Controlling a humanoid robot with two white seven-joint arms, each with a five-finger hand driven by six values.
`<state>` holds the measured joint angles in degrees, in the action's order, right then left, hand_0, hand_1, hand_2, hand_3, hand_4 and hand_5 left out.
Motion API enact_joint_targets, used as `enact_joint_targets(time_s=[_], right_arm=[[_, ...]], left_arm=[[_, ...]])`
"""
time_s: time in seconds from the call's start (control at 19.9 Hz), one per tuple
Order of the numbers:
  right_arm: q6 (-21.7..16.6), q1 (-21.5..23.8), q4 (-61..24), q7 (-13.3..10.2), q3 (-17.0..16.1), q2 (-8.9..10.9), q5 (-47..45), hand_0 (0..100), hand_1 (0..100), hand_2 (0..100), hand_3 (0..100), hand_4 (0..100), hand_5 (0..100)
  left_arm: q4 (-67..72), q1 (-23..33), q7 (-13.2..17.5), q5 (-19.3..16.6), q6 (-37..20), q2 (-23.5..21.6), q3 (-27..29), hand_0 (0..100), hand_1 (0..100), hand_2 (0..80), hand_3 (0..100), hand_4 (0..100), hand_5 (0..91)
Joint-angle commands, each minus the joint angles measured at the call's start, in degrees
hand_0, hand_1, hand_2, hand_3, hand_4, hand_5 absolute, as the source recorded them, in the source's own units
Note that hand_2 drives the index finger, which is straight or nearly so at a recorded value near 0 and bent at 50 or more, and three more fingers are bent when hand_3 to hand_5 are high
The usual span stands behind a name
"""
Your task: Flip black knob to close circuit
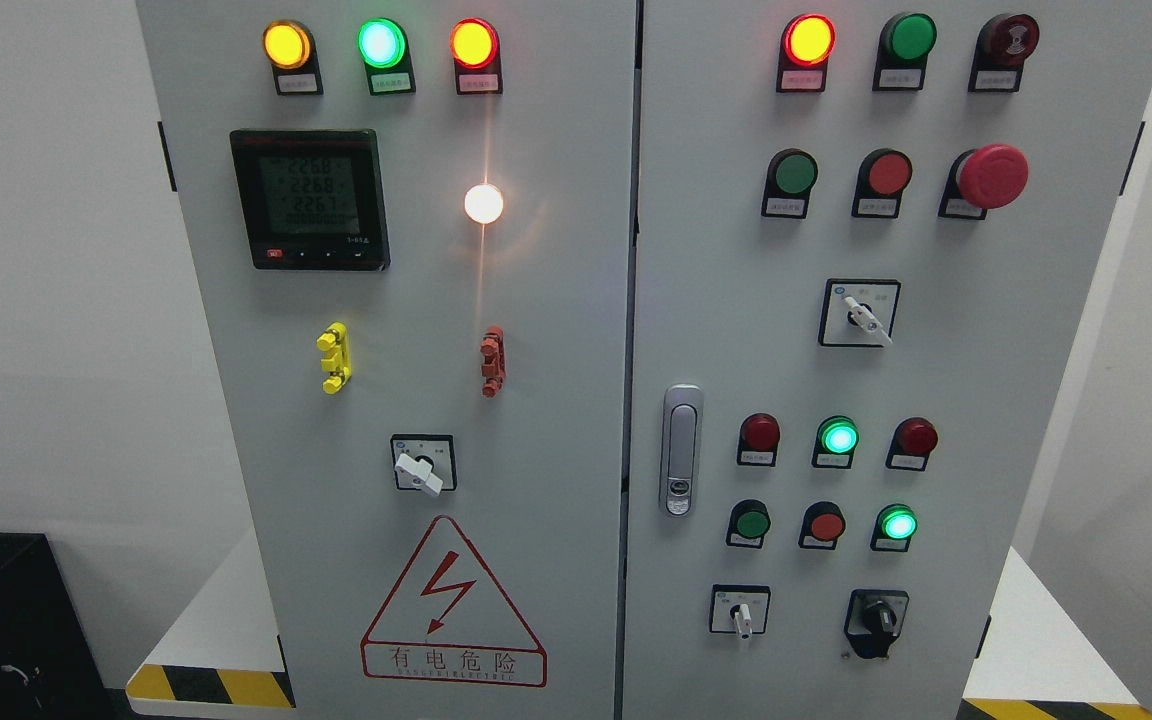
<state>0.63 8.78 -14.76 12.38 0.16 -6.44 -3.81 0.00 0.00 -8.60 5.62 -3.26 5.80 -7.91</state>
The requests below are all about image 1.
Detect black rotary knob switch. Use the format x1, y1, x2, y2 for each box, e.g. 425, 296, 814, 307
844, 589, 909, 659

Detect grey electrical control cabinet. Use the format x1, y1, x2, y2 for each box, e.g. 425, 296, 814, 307
136, 1, 1152, 719

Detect red terminal connector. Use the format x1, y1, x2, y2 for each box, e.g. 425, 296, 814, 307
479, 325, 507, 397

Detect bright white indicator lamp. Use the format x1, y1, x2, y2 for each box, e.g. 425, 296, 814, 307
463, 183, 505, 225

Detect dark red indicator light left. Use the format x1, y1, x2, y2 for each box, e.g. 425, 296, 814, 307
736, 414, 781, 468

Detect dark red indicator light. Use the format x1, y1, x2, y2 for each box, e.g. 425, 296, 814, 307
884, 416, 940, 471
736, 414, 781, 468

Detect green push button lower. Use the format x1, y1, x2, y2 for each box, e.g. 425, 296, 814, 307
726, 498, 771, 550

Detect green push button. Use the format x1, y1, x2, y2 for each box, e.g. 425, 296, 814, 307
726, 498, 771, 550
761, 149, 819, 219

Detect yellow terminal connector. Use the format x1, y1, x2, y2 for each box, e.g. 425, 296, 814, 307
316, 323, 353, 395

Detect lit green indicator light middle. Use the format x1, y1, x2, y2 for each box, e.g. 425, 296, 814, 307
812, 415, 861, 469

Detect lit green indicator light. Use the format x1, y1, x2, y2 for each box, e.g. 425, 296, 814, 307
812, 415, 861, 469
357, 17, 416, 96
870, 503, 918, 553

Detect green push button upper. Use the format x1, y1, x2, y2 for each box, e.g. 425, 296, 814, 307
761, 149, 819, 219

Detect red electrical hazard warning sticker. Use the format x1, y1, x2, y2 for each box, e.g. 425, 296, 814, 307
361, 515, 548, 688

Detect red push button lower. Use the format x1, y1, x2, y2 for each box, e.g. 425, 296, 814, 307
797, 501, 846, 550

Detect red push button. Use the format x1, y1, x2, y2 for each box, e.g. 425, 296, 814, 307
797, 501, 846, 550
851, 149, 914, 219

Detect black digital power meter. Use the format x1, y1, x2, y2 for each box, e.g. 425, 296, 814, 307
229, 129, 391, 272

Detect red ringed indicator light left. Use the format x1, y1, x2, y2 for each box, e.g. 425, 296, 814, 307
449, 17, 503, 94

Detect red ringed indicator light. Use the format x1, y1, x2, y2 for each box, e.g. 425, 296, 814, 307
449, 17, 503, 94
776, 13, 836, 94

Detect dark red indicator light right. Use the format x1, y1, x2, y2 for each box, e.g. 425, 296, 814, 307
884, 416, 940, 471

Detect lit green indicator light lower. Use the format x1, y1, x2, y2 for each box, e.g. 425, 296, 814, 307
870, 503, 918, 553

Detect red push button upper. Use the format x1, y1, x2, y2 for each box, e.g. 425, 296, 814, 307
851, 149, 914, 219

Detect red ringed indicator light right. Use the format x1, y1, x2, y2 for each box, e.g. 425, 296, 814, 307
776, 13, 836, 94

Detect yellow indicator light top left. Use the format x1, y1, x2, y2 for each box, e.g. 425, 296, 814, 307
262, 18, 323, 96

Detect red emergency stop mushroom button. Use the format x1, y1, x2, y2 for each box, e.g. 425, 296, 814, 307
938, 143, 1029, 222

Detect dark green indicator light top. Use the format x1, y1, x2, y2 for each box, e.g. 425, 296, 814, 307
872, 12, 938, 92

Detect white platform with hazard stripes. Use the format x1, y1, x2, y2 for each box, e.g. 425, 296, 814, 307
126, 529, 297, 719

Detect dark red buzzer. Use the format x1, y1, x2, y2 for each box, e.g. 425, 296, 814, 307
968, 13, 1041, 94

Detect black box lower left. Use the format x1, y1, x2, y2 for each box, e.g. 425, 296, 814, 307
0, 533, 114, 719

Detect silver door lock handle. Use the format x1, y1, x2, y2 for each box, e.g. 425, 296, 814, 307
659, 384, 704, 518

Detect white selector switch left door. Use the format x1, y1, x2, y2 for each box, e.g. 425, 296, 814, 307
391, 434, 458, 497

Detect white selector switch upper right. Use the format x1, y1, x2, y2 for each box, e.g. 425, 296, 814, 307
818, 278, 901, 348

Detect white selector switch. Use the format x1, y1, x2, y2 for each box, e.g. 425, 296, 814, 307
708, 584, 772, 643
818, 278, 901, 348

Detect white selector switch lower right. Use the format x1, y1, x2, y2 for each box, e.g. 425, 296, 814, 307
708, 584, 772, 643

